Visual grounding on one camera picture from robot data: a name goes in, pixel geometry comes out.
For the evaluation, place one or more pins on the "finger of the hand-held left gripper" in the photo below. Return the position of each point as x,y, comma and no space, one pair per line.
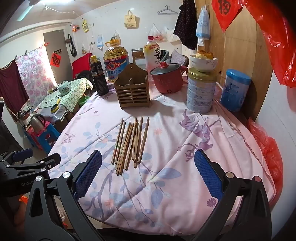
22,154
49,162

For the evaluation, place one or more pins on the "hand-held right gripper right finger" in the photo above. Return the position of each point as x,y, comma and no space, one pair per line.
208,173

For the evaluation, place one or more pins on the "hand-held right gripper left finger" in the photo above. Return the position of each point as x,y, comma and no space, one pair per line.
89,171

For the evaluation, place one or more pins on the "bunch of wooden chopsticks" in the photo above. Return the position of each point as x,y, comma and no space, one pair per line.
126,148

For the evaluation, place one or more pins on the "wooden chopstick holder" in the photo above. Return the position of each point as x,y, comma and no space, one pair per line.
131,92

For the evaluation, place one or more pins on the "blue plastic stool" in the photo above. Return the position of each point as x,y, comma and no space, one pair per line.
47,139

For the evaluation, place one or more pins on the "steel kettle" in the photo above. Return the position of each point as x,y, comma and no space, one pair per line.
37,124

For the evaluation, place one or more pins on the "small dark kettle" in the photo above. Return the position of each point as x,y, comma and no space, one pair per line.
23,115

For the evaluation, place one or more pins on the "silver foil table cover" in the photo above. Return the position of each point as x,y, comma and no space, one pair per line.
55,115

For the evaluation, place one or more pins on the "pink floral tablecloth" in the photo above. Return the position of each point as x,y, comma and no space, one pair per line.
173,139

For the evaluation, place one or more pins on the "yellow round gadget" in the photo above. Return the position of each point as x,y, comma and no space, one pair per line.
54,109

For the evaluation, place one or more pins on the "crumpled red plastic bag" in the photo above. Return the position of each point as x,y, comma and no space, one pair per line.
268,150

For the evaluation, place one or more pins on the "green bucket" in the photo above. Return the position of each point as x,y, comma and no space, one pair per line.
84,102

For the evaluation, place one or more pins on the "maroon cloth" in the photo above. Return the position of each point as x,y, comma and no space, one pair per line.
11,85

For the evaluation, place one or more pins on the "green checkered tablecloth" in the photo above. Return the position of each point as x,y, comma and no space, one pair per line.
71,92

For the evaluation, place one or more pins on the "mint green rice cooker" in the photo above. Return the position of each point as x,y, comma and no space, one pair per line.
63,88

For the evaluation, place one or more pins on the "pink floral curtain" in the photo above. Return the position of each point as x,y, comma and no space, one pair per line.
34,76

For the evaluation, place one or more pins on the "milk powder tin gold lid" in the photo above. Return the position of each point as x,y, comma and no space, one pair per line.
200,92

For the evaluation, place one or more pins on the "blue lidded tin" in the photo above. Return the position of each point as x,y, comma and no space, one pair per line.
233,92

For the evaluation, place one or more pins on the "dark soy sauce bottle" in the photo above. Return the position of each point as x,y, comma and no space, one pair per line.
98,76

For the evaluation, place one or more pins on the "red paper door decoration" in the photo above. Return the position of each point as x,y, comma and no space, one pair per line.
56,60

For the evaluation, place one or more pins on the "red electric cooking pot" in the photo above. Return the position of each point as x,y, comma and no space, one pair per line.
166,81

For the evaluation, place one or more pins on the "red cloth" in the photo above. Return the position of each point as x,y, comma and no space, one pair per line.
81,64

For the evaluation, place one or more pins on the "white bowl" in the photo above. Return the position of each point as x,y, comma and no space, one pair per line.
203,64

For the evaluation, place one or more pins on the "large cooking oil bottle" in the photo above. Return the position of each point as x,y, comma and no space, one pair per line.
115,64

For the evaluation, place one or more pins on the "black hanging bag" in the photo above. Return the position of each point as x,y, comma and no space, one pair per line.
72,47

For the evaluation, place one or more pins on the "grey door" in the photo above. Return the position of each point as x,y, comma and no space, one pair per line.
57,41

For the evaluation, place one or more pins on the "baked bun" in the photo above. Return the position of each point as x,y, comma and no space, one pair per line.
204,54

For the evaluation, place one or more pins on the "purple patterned cushion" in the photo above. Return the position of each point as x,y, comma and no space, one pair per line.
178,58

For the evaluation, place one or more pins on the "plywood board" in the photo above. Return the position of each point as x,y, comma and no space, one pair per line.
242,58

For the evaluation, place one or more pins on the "wooden chair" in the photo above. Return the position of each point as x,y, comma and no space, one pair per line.
137,55

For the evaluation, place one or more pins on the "small blue white bag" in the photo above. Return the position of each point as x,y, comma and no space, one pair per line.
100,42

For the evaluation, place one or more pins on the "white drink bottle red cap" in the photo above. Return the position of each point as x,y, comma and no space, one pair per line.
151,55

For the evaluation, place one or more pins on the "orange toy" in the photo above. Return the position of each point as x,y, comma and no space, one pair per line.
75,28

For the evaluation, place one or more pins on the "yellow snack bag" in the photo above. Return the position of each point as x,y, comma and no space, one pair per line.
85,26

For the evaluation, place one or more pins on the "green ceiling fan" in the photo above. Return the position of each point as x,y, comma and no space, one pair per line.
25,12

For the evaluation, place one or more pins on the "white plastic bag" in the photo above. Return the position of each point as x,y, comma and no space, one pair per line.
172,34

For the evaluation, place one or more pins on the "blue patterned hanging bag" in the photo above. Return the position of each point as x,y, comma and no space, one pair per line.
203,25

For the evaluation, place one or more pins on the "clear plastic bag red contents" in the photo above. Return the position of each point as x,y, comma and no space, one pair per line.
157,33

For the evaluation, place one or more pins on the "dark dotted garment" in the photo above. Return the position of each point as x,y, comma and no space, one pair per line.
186,25

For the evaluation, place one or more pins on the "large red plastic bag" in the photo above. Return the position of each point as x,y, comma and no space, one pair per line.
277,34

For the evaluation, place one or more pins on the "yellow tote bag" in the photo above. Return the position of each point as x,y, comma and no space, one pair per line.
131,20

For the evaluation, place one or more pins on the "red paper wall decoration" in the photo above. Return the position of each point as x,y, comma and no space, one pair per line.
225,11

